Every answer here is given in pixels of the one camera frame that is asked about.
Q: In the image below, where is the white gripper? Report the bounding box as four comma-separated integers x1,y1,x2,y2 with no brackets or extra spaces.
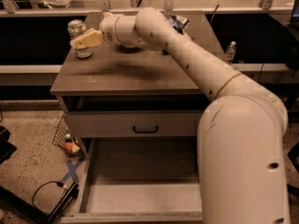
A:
70,12,121,49

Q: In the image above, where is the green white 7up can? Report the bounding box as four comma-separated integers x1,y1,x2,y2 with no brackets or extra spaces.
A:
67,20,93,59

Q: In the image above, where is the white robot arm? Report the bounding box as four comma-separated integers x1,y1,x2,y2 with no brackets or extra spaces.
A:
71,7,291,224

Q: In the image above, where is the grey drawer cabinet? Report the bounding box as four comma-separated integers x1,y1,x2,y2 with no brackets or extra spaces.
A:
50,10,227,224

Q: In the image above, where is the closed grey upper drawer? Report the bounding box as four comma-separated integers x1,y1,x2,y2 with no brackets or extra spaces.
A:
64,111,201,138

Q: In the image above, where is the open grey drawer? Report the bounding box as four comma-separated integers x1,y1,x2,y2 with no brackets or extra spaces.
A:
61,137,203,224

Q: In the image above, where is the blue chip bag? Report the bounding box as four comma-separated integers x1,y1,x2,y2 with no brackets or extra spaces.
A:
166,15,191,33

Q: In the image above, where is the orange bottle in basket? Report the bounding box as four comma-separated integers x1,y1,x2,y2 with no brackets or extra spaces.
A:
64,133,81,155

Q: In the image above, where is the clear plastic water bottle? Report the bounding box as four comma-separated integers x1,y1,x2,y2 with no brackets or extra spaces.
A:
225,41,236,63

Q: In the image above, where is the wire mesh basket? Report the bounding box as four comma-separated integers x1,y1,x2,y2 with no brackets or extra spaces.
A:
52,118,84,157

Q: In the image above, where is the black stand base with cable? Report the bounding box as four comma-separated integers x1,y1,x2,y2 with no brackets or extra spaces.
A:
0,181,78,224

